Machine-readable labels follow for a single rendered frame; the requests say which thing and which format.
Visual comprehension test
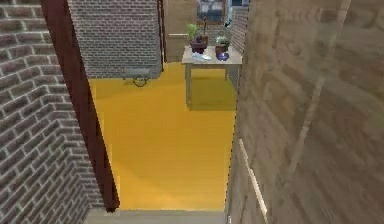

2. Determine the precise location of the brown wooden far door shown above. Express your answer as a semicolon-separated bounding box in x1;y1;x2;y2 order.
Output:
163;0;199;63

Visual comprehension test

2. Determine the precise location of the grey wooden side table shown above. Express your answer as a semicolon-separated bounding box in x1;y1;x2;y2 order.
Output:
181;45;244;108

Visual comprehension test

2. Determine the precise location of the dark wire ring object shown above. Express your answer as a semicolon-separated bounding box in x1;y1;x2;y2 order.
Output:
132;75;150;88

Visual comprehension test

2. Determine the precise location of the dark red door frame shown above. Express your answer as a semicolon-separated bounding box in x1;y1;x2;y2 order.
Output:
40;0;121;213

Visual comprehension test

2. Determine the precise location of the brown pot green plant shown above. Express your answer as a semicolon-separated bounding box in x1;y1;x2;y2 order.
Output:
214;35;231;58

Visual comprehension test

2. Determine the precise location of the framed window with dark panes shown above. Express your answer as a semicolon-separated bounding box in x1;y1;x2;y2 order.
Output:
197;0;226;25

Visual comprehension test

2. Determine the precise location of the dark purple pot plant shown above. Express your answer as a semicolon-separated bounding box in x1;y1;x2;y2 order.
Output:
186;23;210;55

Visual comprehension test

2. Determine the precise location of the pale blue flat dish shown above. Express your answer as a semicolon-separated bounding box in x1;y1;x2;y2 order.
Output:
191;53;213;62

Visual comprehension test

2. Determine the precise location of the pale door handle bar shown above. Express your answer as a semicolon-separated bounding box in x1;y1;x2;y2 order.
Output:
237;138;270;224

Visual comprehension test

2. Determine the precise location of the brown wooden room door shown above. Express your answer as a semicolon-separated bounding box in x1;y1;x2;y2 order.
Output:
225;0;384;224

